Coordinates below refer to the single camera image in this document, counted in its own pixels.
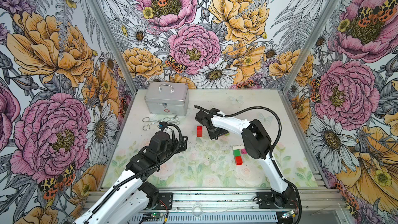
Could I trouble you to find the red square lego brick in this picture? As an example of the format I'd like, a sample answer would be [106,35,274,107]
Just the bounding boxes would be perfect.
[197,126,203,138]

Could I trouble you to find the white long lego brick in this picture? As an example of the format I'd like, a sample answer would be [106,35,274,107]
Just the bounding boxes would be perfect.
[233,145,245,150]

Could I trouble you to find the red tall lego brick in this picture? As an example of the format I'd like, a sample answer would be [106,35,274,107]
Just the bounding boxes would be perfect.
[234,156,243,166]

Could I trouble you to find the green lego brick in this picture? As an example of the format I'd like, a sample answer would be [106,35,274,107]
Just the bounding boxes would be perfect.
[233,149,241,157]

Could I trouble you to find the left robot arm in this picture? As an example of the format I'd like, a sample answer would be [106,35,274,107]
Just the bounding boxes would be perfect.
[74,124,188,224]

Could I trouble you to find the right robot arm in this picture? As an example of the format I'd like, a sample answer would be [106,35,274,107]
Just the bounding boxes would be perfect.
[194,105,301,207]

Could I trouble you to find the silver scissors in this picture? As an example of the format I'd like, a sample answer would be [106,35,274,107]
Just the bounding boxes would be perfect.
[142,116,179,122]

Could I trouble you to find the silver metal case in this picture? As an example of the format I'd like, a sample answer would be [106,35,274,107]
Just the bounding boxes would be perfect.
[144,82,189,116]

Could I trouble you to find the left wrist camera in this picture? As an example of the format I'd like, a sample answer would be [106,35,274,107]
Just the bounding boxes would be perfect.
[158,121,169,131]

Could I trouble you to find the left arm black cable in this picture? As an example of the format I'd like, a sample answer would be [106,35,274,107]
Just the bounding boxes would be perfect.
[83,122,183,223]

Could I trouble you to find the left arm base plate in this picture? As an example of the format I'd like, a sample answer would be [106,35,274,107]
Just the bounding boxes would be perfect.
[147,192,174,211]

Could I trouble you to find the aluminium front rail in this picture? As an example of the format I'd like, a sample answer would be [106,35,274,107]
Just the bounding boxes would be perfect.
[88,189,354,224]

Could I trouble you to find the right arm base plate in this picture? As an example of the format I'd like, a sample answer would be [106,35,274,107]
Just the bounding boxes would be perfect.
[254,191,301,209]

